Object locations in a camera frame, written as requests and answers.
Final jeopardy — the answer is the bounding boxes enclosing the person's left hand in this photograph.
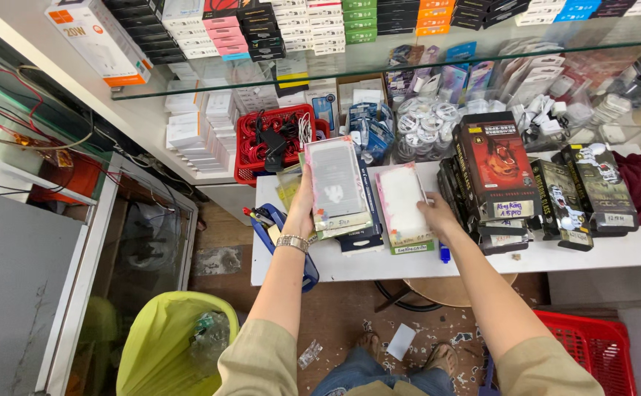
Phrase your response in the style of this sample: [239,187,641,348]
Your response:
[283,163,319,241]

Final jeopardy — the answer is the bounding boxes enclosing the person's right hand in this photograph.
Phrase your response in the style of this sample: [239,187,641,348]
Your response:
[416,192,467,246]

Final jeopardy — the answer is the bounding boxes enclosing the white pink screen protector packet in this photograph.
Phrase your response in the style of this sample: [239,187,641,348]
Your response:
[375,162,437,249]

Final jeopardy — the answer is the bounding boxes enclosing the dark blue screen protector packet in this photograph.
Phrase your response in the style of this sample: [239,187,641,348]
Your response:
[336,159,385,257]

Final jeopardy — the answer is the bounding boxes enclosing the pink floral screen protector packet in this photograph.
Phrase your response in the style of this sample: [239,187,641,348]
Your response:
[304,135,374,232]

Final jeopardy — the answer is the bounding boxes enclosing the green screen protector packet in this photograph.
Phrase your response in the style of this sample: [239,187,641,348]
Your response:
[390,240,436,255]

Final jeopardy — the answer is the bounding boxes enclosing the stack of black glass boxes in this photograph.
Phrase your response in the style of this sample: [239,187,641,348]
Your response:
[437,157,537,256]

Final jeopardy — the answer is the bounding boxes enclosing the black red tempered glass box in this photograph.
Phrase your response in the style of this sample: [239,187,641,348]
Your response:
[452,111,542,222]

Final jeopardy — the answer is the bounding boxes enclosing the round wooden stool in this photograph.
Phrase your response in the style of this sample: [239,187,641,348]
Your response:
[374,272,519,314]

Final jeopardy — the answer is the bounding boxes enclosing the pile of blue accessory packets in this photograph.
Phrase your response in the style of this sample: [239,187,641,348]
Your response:
[347,101,396,166]

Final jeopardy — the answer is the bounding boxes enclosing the small black gorilla print box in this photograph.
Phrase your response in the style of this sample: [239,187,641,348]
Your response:
[528,158,594,252]

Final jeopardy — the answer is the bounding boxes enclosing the white paper sheet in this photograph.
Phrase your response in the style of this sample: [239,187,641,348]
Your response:
[386,323,417,362]

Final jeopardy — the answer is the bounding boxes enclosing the brown cardboard box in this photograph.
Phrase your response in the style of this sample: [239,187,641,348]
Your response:
[336,73,390,113]

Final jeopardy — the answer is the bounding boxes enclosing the silver metal wristwatch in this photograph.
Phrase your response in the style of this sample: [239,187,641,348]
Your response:
[275,234,311,254]

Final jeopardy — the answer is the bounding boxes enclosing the pile of hanging accessory packets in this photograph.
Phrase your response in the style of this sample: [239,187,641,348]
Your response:
[385,37,641,119]

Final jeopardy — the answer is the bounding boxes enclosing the yellow clear plastic packet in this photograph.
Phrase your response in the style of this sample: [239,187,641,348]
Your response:
[276,163,303,211]

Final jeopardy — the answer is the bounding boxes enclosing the person's left foot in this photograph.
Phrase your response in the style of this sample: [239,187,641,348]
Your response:
[353,330,382,361]

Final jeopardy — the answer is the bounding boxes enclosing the person's foot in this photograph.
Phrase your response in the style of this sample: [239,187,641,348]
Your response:
[353,330,382,361]
[424,342,459,377]

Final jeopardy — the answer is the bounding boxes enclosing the person's right foot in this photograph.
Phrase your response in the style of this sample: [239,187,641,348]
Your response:
[424,342,459,377]

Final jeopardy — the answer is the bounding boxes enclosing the blue plastic tray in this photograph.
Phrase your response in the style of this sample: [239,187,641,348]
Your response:
[250,203,320,293]

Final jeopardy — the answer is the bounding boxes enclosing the pile of white charger plugs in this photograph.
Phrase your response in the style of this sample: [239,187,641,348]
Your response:
[510,91,632,148]

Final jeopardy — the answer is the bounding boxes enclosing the glass shelf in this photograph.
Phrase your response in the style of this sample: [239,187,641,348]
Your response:
[110,19,641,101]

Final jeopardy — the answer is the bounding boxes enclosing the black charger adapter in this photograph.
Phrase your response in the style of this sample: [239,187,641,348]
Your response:
[259,128,289,172]

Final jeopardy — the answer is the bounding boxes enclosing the large black gorilla print box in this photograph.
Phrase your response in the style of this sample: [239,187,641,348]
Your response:
[553,143,640,238]

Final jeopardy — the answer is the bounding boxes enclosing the blue jeans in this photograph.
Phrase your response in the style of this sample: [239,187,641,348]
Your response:
[312,346,456,396]

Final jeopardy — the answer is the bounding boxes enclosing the clear plastic wrapper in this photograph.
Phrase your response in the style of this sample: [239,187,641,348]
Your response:
[297,339,323,370]

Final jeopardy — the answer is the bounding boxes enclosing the stacks of small product boxes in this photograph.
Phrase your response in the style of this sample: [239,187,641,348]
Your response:
[102,0,641,62]

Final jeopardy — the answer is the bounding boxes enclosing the red plastic crate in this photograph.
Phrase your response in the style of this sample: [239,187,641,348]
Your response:
[534,309,638,396]

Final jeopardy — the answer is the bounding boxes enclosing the beige shirt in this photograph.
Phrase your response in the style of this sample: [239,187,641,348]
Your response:
[213,318,605,396]

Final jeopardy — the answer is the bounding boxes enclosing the stack of white charger boxes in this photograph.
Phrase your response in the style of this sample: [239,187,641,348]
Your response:
[164,89,240,175]

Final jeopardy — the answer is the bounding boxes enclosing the yellow-green lined trash bin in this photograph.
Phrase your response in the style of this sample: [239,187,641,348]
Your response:
[116,291,240,396]

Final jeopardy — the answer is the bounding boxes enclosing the white orange charger box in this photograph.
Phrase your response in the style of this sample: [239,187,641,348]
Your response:
[44,0,154,88]

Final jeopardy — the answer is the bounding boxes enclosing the pile of white coiled cables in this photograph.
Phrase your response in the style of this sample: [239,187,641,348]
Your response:
[393,96,462,164]

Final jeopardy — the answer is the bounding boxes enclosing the red basket with cables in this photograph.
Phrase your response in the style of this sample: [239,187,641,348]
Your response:
[234,104,331,187]

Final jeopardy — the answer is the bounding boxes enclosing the glass cabinet with wires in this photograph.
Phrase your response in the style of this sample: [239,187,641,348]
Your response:
[0,16,199,396]

